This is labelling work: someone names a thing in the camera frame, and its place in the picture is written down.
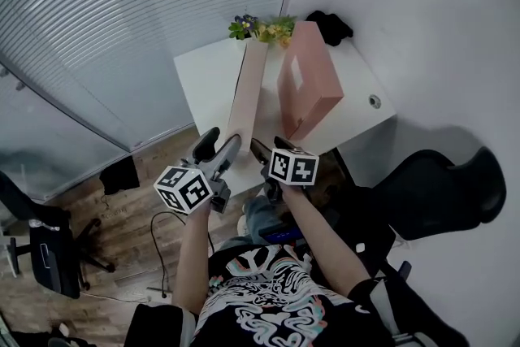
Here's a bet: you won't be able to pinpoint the purple flower plant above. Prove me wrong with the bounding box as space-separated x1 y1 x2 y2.
227 14 261 41

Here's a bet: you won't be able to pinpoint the black and blue device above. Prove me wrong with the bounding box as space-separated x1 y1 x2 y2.
259 219 301 245

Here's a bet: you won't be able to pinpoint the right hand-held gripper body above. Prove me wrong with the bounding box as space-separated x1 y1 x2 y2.
259 147 319 202

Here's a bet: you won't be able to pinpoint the black mesh office chair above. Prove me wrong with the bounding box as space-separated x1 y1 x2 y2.
324 145 507 284

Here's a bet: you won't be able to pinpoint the person's right forearm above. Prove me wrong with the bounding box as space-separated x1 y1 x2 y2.
279 184 373 300

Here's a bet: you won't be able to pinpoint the yellow flower plant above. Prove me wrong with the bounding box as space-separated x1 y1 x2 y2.
258 14 297 50

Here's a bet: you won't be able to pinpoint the person's left forearm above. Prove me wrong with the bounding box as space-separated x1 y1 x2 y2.
173 205 213 318

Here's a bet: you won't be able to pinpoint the person's black patterned t-shirt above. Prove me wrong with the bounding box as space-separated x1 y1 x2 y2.
132 243 470 347

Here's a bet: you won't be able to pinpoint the thick pink box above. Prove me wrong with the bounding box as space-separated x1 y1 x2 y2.
276 20 346 141

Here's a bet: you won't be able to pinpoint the black cloth bundle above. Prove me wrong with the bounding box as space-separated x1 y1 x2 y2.
305 10 354 48

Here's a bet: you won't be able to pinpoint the black office chair with armrests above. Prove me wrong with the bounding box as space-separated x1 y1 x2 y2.
0 170 117 300

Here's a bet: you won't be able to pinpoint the black cloth on floor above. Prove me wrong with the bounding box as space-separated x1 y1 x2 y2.
99 155 141 197

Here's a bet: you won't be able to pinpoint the person's blue jeans leg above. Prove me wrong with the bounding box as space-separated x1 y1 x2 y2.
219 194 288 255

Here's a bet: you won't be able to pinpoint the white window blinds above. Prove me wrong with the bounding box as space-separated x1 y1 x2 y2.
0 0 302 159

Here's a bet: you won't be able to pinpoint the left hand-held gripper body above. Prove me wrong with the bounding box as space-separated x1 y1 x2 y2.
153 152 232 215

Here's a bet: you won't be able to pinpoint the black floor cable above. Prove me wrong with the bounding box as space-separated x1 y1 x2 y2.
149 210 216 298

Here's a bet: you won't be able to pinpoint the thin pale pink box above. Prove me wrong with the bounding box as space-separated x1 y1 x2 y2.
226 40 270 154

